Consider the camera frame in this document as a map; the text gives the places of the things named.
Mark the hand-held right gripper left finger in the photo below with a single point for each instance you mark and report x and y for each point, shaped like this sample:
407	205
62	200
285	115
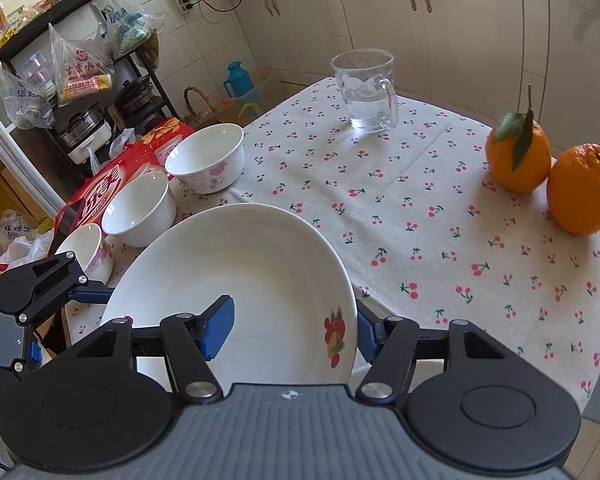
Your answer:
220	327

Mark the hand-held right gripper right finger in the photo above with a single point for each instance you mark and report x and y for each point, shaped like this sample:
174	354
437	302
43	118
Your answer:
367	335

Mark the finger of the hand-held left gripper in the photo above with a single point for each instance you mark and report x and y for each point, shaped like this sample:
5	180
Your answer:
92	296

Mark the white bowl with pink flowers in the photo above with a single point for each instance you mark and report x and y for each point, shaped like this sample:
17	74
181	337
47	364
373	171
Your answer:
205	155
87	250
140	210

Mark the medium white floral plate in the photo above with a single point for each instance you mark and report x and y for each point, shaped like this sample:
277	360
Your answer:
240	270

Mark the white bag with red print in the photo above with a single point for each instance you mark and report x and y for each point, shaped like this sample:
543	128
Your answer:
15	255

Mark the red cardboard box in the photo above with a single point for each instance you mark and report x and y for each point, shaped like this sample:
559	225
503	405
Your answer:
115	180

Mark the cherry print tablecloth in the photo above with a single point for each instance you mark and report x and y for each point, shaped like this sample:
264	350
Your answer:
430	185

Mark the silver electric cooker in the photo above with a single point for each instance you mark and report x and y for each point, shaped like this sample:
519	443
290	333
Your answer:
82	130

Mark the black cooking pot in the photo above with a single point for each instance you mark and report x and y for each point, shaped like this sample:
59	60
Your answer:
132	97

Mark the clear bag with containers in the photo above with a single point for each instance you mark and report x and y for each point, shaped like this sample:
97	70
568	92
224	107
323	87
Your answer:
25	95

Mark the wicker basket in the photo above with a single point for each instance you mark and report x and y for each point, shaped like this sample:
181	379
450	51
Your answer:
200	112

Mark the clear bag with yellow packet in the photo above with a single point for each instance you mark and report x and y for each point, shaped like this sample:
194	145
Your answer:
82	72

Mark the orange with green leaf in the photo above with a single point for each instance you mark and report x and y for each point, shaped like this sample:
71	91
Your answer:
522	160

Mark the glass mug with water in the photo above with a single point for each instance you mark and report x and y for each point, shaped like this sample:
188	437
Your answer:
365	95

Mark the blue thermos jug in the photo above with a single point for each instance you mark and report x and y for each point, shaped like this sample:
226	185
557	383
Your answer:
240	80

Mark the bumpy orange without leaf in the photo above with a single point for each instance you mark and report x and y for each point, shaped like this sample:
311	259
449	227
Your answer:
580	190

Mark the black metal shelf rack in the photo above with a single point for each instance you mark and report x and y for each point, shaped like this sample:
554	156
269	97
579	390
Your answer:
35	22

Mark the clear bag with green packets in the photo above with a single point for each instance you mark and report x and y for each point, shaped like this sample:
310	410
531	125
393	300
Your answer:
125	15

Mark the white power strip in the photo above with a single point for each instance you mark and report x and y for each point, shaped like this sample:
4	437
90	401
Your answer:
183	0

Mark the white kitchen cabinets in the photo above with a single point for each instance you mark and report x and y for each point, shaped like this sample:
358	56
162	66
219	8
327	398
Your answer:
470	25

